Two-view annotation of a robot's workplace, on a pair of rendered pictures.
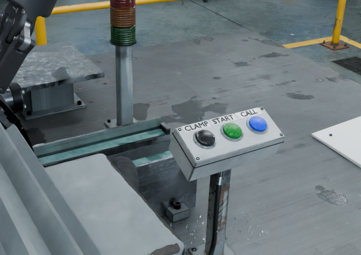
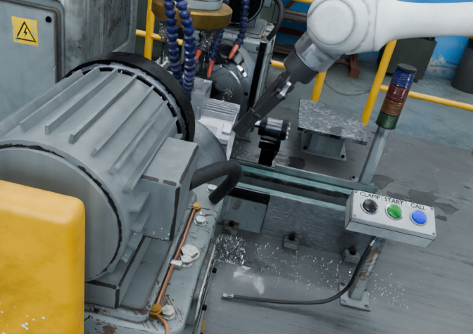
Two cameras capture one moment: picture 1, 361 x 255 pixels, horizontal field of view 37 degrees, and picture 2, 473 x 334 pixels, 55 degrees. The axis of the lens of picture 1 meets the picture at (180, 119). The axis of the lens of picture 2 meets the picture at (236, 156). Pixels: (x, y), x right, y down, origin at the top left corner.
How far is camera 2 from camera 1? 0.28 m
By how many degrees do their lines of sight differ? 30
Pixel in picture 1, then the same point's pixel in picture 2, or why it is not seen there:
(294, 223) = (436, 316)
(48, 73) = (328, 126)
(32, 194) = (137, 136)
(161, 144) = not seen: hidden behind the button
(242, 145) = (395, 224)
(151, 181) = (339, 224)
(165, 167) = not seen: hidden behind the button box
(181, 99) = (422, 188)
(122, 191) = (183, 158)
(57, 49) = (348, 113)
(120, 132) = (341, 183)
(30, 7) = (294, 74)
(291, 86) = not seen: outside the picture
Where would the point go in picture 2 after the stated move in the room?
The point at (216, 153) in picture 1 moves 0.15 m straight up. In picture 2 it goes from (371, 219) to (397, 154)
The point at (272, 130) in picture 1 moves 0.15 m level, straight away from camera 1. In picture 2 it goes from (428, 227) to (462, 207)
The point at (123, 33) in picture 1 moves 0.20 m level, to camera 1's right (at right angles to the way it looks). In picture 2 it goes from (386, 118) to (452, 147)
